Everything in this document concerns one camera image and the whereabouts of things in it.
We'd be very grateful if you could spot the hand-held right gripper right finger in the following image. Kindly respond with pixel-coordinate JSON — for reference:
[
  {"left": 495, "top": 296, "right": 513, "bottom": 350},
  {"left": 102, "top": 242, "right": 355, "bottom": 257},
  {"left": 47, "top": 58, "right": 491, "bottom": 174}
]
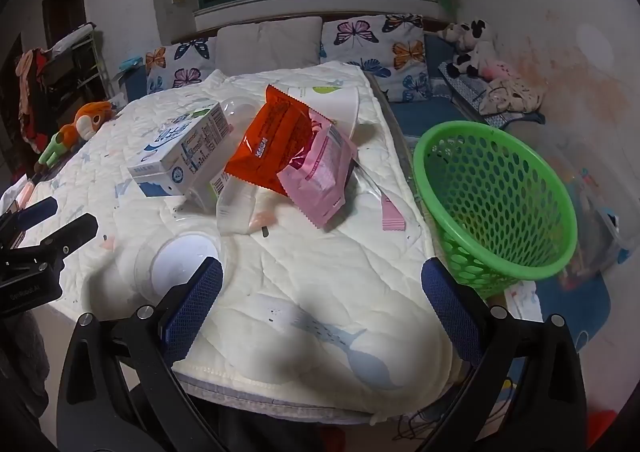
[{"left": 420, "top": 257, "right": 588, "bottom": 452}]

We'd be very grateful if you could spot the butterfly print pillow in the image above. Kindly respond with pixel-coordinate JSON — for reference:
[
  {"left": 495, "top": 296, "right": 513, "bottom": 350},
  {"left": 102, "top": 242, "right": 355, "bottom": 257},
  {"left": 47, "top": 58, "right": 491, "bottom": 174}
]
[
  {"left": 320, "top": 14, "right": 433, "bottom": 102},
  {"left": 145, "top": 36, "right": 218, "bottom": 95}
]

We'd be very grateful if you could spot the white blue milk carton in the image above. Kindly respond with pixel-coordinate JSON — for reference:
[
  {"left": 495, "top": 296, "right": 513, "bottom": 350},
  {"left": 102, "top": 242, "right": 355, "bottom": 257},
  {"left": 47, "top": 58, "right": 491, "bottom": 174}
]
[{"left": 126, "top": 102, "right": 236, "bottom": 197}]

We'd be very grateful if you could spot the orange plush toy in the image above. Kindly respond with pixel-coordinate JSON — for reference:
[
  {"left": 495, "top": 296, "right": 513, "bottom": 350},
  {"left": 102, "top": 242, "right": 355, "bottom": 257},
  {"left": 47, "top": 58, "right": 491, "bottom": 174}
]
[{"left": 55, "top": 100, "right": 116, "bottom": 143}]

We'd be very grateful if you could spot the dark wooden door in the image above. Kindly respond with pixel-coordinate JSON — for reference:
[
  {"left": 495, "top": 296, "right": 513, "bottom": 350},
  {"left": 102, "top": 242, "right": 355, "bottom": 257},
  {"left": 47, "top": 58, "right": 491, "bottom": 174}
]
[{"left": 42, "top": 0, "right": 84, "bottom": 52}]

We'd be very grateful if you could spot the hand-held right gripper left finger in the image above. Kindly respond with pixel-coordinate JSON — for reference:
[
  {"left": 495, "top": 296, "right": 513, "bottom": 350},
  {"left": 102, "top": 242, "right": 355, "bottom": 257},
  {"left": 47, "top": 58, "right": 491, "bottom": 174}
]
[{"left": 56, "top": 256, "right": 236, "bottom": 452}]

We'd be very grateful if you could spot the clear plastic storage box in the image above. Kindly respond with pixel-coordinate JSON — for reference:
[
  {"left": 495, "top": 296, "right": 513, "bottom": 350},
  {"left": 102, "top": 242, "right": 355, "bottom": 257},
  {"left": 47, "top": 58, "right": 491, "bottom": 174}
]
[{"left": 545, "top": 132, "right": 632, "bottom": 293}]

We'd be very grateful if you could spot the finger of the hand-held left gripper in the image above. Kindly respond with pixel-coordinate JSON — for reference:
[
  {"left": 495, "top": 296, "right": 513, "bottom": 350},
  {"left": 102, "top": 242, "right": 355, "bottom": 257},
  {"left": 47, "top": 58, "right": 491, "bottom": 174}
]
[
  {"left": 10, "top": 213, "right": 99, "bottom": 263},
  {"left": 0, "top": 197, "right": 59, "bottom": 239}
]

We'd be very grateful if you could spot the blue floor mat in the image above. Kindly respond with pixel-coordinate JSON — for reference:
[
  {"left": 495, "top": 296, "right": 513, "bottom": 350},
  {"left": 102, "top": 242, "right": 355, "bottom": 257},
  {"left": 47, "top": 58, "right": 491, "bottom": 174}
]
[{"left": 535, "top": 257, "right": 614, "bottom": 363}]

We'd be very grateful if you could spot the pink snack packet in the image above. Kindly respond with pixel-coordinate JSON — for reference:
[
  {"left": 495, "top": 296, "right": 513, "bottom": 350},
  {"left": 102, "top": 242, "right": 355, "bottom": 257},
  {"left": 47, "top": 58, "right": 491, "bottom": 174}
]
[{"left": 276, "top": 109, "right": 358, "bottom": 231}]

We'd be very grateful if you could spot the white paper cup green label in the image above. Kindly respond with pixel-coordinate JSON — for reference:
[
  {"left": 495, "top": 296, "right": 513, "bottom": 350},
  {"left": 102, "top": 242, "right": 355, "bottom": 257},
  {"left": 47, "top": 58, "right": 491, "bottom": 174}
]
[{"left": 295, "top": 84, "right": 363, "bottom": 139}]

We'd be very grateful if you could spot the large clear plastic cup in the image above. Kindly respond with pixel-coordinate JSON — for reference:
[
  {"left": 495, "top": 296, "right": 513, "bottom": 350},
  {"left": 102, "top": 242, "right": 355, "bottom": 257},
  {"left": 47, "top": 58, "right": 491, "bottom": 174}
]
[{"left": 220, "top": 99, "right": 261, "bottom": 133}]

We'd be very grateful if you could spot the green plastic basket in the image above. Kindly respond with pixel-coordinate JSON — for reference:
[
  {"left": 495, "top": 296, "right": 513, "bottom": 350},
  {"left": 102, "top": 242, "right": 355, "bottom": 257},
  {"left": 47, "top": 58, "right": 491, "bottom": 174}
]
[{"left": 412, "top": 121, "right": 578, "bottom": 300}]

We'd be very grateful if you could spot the white lidded plastic cup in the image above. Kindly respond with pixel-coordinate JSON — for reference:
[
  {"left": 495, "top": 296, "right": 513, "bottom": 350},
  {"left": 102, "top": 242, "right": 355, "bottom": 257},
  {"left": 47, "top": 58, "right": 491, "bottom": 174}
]
[{"left": 115, "top": 227, "right": 224, "bottom": 303}]

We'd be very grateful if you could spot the white printed quilt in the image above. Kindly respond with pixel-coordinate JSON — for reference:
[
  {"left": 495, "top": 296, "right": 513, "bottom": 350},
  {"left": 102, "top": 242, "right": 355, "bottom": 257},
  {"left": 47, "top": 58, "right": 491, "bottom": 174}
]
[{"left": 0, "top": 60, "right": 453, "bottom": 425}]

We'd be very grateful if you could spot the clothes rack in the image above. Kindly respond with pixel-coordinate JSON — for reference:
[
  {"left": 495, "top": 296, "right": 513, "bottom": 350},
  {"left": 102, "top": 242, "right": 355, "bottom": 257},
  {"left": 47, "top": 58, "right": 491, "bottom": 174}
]
[{"left": 15, "top": 22, "right": 111, "bottom": 153}]

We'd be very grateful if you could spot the pink plush toy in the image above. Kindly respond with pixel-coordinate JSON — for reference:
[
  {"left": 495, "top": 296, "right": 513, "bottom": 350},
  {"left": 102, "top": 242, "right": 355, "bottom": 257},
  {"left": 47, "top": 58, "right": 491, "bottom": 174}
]
[{"left": 480, "top": 59, "right": 516, "bottom": 82}]

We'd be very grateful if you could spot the beige spotted cloth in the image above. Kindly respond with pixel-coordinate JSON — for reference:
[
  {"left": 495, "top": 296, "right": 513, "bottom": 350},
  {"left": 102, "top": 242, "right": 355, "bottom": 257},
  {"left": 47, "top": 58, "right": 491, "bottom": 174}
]
[{"left": 477, "top": 76, "right": 543, "bottom": 116}]

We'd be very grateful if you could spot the pink striped wrapper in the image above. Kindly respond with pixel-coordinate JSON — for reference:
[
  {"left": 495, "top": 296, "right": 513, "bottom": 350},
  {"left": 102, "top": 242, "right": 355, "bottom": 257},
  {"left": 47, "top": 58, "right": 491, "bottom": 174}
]
[{"left": 350, "top": 167, "right": 405, "bottom": 233}]

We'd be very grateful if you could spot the small clear plastic cup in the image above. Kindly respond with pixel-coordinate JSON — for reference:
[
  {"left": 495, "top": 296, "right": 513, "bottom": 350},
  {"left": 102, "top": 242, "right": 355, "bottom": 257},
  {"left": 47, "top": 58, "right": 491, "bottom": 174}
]
[{"left": 216, "top": 179, "right": 278, "bottom": 237}]

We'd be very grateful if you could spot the black white cow plush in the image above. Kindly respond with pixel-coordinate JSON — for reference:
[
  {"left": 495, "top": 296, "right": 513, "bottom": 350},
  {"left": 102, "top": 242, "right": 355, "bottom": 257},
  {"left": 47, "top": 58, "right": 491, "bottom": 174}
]
[{"left": 447, "top": 20, "right": 496, "bottom": 80}]

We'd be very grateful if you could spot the grey pillow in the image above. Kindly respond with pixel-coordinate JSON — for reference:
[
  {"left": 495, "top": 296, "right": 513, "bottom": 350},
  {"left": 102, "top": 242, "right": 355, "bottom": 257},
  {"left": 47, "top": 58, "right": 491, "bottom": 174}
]
[{"left": 215, "top": 16, "right": 323, "bottom": 82}]

